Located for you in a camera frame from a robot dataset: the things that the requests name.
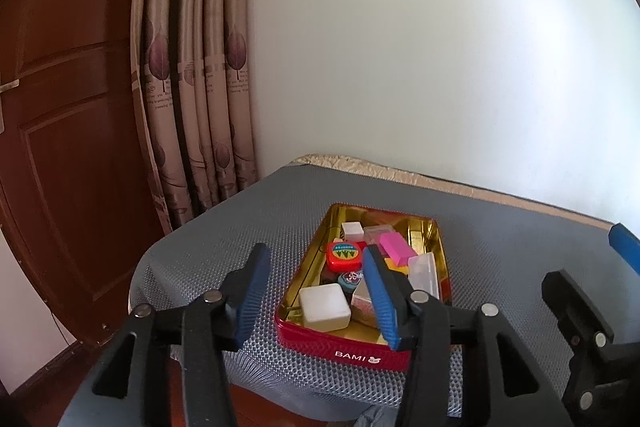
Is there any grey mesh mat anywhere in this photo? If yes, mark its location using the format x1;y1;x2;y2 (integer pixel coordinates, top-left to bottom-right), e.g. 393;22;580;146
127;164;640;418

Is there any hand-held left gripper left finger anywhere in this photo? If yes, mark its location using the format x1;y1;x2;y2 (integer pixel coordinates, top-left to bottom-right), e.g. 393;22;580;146
57;243;272;427

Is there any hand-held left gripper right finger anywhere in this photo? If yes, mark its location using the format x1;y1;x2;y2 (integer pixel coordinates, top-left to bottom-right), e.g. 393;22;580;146
362;244;576;427

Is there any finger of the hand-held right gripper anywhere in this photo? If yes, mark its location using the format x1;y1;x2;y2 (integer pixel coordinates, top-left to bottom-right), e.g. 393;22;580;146
541;269;640;414
608;223;640;277

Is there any white charger cube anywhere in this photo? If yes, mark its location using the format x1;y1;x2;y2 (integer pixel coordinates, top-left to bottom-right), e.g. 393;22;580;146
299;283;352;334

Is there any red tin box gold inside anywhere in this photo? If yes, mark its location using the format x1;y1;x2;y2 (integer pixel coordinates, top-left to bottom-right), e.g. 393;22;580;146
274;203;453;373

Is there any brown wooden door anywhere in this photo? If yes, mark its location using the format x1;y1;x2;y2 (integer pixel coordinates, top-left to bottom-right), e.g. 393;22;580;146
0;0;173;348

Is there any white cube eraser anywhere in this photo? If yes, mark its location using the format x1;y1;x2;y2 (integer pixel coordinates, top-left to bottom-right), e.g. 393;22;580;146
341;220;365;243

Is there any red round tape measure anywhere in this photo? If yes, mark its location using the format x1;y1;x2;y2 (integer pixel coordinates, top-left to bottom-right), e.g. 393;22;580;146
326;241;369;273

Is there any clear packet red blue label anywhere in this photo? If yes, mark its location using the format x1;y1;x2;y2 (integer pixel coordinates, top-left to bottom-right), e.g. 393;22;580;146
407;252;442;303

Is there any pink rectangular block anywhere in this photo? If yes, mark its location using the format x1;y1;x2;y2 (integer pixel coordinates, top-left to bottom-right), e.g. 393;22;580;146
378;232;419;267

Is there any small beige box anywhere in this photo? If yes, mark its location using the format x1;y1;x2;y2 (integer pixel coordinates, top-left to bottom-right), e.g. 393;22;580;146
350;279;386;328

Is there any beige leaf print curtain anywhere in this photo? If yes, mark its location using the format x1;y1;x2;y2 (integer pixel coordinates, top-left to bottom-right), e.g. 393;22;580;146
131;0;261;233

